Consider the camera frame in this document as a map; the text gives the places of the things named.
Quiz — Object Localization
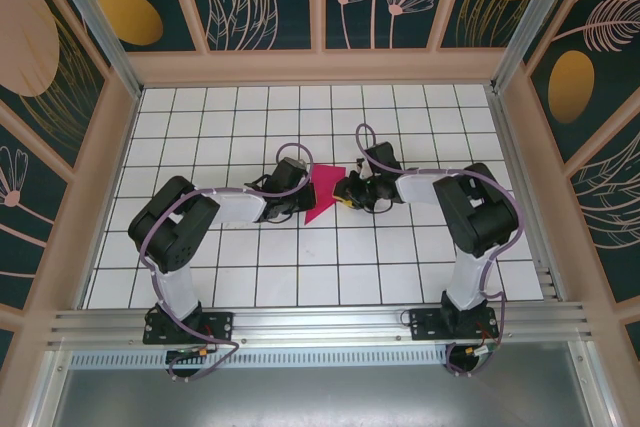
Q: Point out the pink square paper sheet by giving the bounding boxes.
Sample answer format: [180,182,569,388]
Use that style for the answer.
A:
[303,165,349,225]

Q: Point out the aluminium mounting rail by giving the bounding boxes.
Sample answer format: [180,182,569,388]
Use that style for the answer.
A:
[47,300,597,349]

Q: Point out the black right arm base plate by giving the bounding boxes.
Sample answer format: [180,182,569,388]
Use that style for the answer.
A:
[408,303,500,341]

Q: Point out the aluminium side rail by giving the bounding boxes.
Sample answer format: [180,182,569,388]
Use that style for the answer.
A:
[487,86,562,304]

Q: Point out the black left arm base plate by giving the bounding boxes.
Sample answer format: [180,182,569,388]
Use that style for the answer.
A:
[142,310,235,346]

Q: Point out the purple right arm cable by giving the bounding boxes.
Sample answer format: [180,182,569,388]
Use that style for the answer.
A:
[354,122,526,379]

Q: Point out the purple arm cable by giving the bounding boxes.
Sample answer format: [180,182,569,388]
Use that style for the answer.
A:
[139,142,315,384]
[354,122,526,379]

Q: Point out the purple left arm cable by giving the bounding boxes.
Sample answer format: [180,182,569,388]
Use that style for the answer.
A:
[139,142,315,384]

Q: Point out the aluminium frame post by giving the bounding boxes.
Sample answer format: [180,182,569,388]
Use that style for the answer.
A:
[39,0,144,99]
[489,0,585,94]

